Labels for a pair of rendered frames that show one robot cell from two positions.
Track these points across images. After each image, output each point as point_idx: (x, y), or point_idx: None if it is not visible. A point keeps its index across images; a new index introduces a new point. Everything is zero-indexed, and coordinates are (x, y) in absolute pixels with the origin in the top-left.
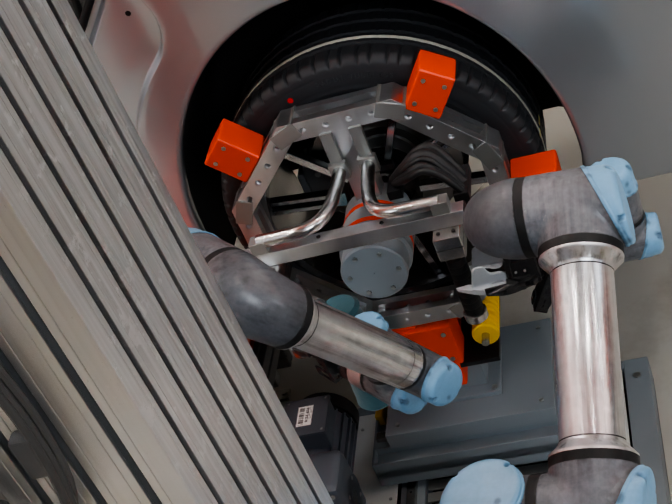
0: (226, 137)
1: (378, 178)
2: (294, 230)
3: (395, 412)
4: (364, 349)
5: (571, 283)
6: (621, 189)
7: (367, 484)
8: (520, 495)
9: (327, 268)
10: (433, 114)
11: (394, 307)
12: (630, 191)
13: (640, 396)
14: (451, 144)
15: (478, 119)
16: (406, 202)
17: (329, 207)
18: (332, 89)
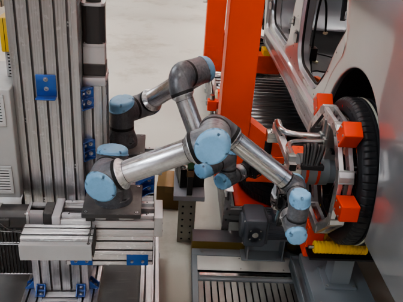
0: (320, 96)
1: (330, 154)
2: (279, 126)
3: None
4: (187, 127)
5: (174, 142)
6: (216, 145)
7: None
8: (105, 153)
9: None
10: (337, 142)
11: (315, 208)
12: (293, 205)
13: None
14: (335, 160)
15: (358, 169)
16: (289, 146)
17: (292, 132)
18: (348, 113)
